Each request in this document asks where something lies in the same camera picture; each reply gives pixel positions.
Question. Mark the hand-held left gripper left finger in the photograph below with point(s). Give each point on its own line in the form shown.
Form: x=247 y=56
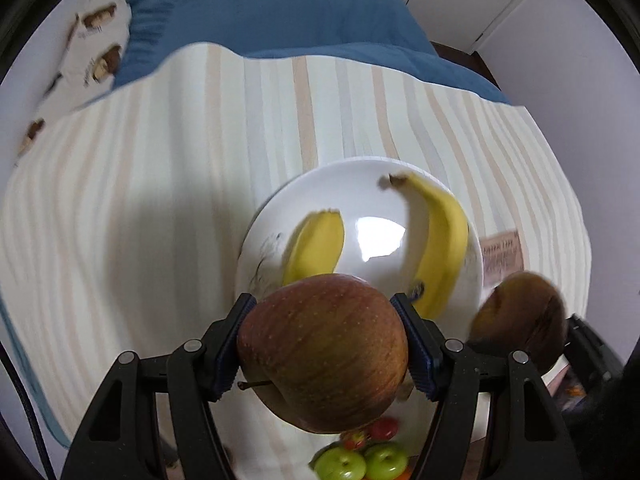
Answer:
x=231 y=347

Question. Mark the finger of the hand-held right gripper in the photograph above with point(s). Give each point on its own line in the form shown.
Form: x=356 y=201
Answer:
x=592 y=345

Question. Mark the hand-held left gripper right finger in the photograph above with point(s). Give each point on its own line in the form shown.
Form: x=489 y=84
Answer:
x=419 y=347

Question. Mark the brown kiwi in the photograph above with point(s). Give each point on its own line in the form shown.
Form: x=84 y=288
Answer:
x=520 y=317

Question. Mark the red apple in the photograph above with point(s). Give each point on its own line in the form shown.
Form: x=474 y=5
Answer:
x=320 y=350

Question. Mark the white plate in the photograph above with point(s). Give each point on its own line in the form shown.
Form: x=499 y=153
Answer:
x=372 y=200

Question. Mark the small red fruit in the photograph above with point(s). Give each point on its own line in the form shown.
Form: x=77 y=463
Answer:
x=355 y=440
x=384 y=428

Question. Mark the yellow banana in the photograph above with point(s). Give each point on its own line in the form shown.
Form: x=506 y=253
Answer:
x=317 y=245
x=445 y=240

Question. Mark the green apple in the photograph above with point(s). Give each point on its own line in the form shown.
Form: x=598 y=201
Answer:
x=340 y=465
x=386 y=460

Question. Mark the pink paper label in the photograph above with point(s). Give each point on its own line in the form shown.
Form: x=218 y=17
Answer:
x=502 y=257

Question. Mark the striped blanket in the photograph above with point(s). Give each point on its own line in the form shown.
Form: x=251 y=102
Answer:
x=150 y=210

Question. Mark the blue blanket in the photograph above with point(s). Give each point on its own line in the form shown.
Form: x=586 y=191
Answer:
x=280 y=15

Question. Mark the white printed pillow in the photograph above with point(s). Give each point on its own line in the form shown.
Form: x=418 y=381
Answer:
x=92 y=40

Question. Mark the white closet door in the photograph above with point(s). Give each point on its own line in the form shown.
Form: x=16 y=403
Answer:
x=465 y=0

